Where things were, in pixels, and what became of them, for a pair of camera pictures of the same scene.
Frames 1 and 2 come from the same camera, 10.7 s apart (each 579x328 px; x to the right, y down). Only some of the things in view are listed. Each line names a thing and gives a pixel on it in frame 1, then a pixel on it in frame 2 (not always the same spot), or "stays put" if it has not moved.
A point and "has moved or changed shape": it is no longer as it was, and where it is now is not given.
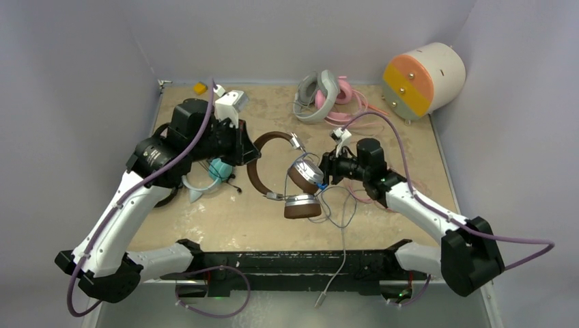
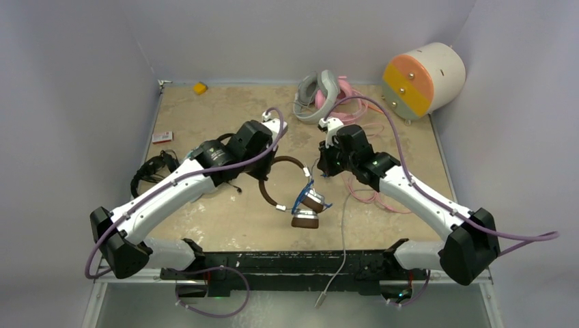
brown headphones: x=305 y=175 has moved or changed shape
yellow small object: x=200 y=88 stays put
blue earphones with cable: x=323 y=186 -> x=308 y=191
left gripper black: x=244 y=149 -> x=261 y=173
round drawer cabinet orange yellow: x=421 y=80 stays put
